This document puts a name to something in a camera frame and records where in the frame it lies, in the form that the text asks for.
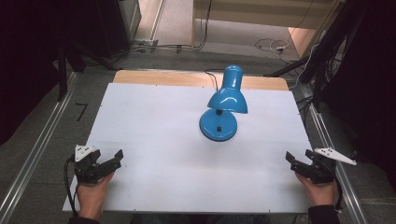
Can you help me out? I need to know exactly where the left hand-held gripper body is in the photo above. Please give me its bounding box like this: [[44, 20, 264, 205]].
[[74, 144, 122, 185]]

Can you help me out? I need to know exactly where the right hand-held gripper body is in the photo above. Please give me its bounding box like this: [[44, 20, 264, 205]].
[[290, 147, 358, 185]]

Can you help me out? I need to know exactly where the person's right hand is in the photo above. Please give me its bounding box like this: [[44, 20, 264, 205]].
[[294, 172, 338, 207]]

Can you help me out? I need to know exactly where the person's left hand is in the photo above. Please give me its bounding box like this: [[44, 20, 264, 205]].
[[76, 172, 115, 220]]

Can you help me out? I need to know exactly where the blue desk lamp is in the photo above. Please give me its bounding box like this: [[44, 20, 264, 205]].
[[198, 64, 249, 143]]

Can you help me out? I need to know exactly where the black metal stand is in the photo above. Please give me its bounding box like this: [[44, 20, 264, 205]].
[[56, 43, 69, 103]]

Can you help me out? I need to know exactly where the black tripod stand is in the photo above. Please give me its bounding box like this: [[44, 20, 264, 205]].
[[263, 0, 368, 110]]

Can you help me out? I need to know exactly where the grey power strip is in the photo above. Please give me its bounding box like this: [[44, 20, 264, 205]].
[[131, 37, 161, 53]]

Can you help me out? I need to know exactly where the dark cabinet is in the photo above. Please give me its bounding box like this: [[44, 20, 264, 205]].
[[69, 0, 143, 71]]

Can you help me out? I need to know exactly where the light wooden furniture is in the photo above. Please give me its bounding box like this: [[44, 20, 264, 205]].
[[191, 0, 344, 49]]

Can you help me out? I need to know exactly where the metal floor rail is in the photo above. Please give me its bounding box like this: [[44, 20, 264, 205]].
[[0, 72, 79, 224], [300, 85, 370, 224]]

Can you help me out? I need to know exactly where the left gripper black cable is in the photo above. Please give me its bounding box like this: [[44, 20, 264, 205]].
[[63, 156, 79, 217]]

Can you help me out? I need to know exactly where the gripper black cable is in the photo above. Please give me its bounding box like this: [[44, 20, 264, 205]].
[[63, 156, 79, 217], [333, 174, 344, 214]]

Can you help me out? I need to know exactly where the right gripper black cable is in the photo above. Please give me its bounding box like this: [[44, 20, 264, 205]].
[[333, 174, 344, 214]]

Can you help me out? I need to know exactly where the black lamp cable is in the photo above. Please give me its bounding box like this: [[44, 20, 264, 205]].
[[204, 68, 226, 92]]

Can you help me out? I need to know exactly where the white floor cable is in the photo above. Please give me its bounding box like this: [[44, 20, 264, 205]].
[[269, 38, 291, 58]]

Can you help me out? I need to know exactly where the black hanging cable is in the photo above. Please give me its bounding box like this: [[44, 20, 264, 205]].
[[174, 0, 214, 52]]

